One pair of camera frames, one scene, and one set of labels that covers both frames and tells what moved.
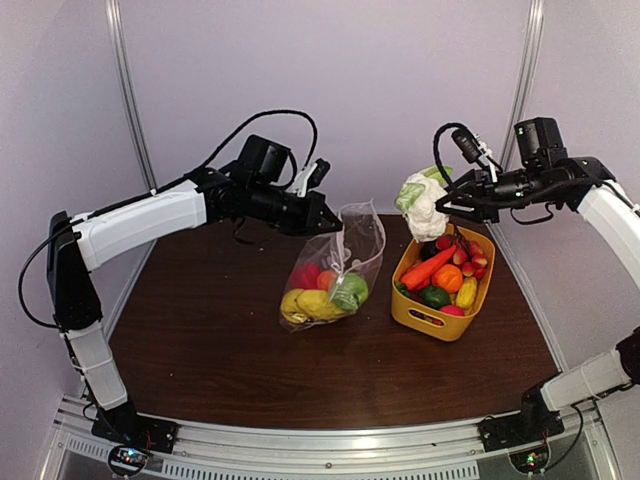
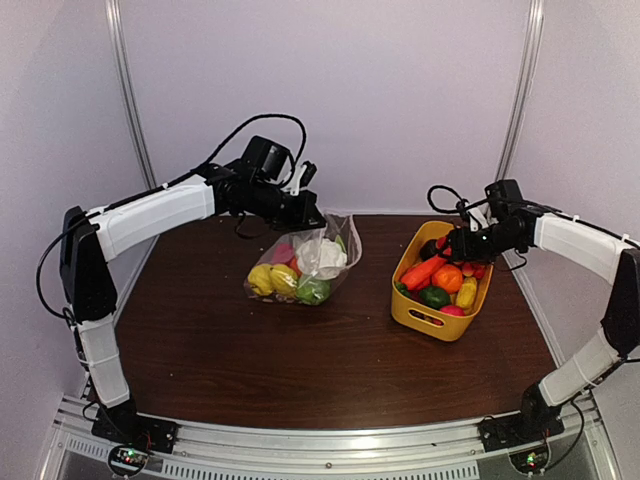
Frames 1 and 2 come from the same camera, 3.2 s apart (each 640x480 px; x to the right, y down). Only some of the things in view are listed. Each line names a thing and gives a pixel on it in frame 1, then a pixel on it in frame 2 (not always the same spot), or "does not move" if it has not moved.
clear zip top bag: [329, 276] to [305, 268]
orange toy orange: [448, 276] does not move
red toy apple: [453, 310] does not move
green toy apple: [352, 291] to [312, 291]
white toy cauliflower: [417, 200] to [323, 259]
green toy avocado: [435, 296] does not move
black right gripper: [482, 199] to [463, 248]
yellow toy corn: [467, 292] does not move
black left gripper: [309, 222] does not move
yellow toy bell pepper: [316, 304] to [283, 279]
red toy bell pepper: [305, 277] to [284, 252]
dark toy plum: [428, 249] does not move
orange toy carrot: [418, 275] does not move
